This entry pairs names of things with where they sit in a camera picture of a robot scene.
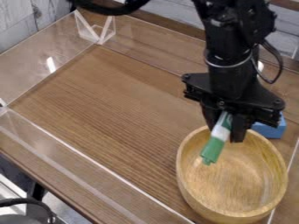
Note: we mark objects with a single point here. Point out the black equipment lower left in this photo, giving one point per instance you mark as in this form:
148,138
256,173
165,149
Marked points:
19,217

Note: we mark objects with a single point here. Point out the blue sponge block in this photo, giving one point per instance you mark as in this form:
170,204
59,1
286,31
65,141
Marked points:
270,132

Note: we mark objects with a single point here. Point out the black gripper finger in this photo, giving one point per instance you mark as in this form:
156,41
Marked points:
212,113
242,123

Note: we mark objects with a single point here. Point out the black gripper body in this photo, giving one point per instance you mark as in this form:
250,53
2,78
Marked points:
258,102

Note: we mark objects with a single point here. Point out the clear acrylic barrier wall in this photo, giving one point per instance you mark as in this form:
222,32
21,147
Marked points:
97,123

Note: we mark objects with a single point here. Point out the green white Expo marker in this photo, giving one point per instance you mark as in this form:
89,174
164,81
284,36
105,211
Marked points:
220,136

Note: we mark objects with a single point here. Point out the brown wooden bowl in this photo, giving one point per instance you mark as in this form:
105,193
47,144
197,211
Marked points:
240,189

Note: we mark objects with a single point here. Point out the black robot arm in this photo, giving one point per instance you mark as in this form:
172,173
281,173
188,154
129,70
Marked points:
232,87

